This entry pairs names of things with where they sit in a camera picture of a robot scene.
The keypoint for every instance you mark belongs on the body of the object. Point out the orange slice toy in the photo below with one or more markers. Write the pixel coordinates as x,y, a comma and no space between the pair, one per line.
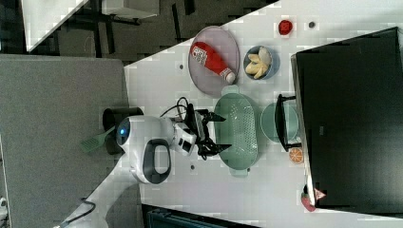
296,155

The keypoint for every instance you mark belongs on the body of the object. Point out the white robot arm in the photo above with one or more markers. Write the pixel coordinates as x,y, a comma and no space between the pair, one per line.
148,143

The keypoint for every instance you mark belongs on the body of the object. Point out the teal round plate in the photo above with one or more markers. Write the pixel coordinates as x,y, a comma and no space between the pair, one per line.
268,123

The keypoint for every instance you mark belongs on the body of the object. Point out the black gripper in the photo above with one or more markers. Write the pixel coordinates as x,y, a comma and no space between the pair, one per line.
197,120

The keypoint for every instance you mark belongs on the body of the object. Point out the green slotted spatula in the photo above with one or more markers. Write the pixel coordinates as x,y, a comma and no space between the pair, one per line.
95,142

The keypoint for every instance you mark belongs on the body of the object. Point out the red ketchup bottle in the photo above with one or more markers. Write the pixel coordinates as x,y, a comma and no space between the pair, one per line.
209,58

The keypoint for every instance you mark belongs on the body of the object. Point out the peeled banana toy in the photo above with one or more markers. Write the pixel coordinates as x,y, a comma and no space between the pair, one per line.
259,63

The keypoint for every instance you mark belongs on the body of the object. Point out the black microwave oven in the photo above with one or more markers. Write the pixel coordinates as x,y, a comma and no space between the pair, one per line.
349,102

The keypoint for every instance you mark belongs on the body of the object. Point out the grey round tray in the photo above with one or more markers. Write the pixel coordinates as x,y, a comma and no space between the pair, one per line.
223,42

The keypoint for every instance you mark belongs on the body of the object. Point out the black oven door handle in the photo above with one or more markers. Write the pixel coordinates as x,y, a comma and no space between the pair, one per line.
280,122

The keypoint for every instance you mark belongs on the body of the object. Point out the red strawberry toy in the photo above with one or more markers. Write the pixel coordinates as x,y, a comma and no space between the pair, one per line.
306,201

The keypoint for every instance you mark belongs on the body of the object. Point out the blue bowl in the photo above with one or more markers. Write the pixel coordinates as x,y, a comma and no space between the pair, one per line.
274,67

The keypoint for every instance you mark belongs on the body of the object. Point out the mint green oval strainer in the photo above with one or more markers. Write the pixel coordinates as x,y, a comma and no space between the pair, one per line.
239,129

